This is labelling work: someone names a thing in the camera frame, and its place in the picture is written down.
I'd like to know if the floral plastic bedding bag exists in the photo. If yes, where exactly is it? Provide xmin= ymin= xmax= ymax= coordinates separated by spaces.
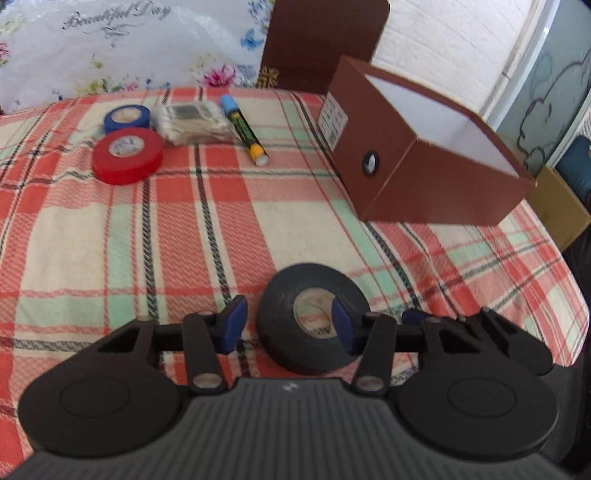
xmin=1 ymin=0 xmax=276 ymax=113

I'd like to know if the blue tape roll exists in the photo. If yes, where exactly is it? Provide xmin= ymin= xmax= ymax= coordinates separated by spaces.
xmin=103 ymin=104 xmax=150 ymax=134

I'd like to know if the tan cardboard box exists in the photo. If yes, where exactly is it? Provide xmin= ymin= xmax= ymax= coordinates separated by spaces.
xmin=526 ymin=167 xmax=590 ymax=251

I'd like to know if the plaid bed blanket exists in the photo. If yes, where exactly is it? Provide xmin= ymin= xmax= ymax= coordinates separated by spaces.
xmin=1 ymin=88 xmax=589 ymax=474

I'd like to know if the brown wooden headboard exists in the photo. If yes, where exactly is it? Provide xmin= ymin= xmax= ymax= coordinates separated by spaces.
xmin=256 ymin=0 xmax=390 ymax=94

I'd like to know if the brown cardboard shoe box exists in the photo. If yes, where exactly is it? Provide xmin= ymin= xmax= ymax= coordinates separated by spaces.
xmin=318 ymin=56 xmax=536 ymax=226

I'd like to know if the black electrical tape roll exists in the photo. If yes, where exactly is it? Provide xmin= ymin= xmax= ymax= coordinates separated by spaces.
xmin=256 ymin=263 xmax=370 ymax=375

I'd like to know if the cotton swab bag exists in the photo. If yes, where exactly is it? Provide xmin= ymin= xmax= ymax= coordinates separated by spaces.
xmin=150 ymin=100 xmax=238 ymax=146

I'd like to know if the red electrical tape roll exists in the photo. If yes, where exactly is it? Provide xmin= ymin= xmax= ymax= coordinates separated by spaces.
xmin=92 ymin=127 xmax=164 ymax=185

